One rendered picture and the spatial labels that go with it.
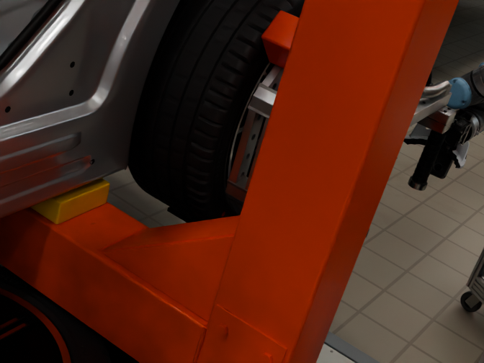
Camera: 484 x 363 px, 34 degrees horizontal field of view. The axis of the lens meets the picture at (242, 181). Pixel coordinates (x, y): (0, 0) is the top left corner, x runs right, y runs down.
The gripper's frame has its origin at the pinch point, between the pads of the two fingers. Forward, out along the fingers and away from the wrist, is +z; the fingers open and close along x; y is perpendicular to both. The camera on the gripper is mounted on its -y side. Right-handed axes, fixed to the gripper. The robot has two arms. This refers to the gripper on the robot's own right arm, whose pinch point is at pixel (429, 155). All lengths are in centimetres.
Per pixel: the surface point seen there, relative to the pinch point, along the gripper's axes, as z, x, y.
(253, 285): 76, -1, -2
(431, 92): 10.6, -2.6, 17.5
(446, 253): -120, -5, -83
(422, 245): -116, -15, -83
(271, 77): 41, -25, 17
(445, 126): 2.8, 1.4, 9.2
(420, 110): 16.5, -1.7, 15.0
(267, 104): 44, -23, 13
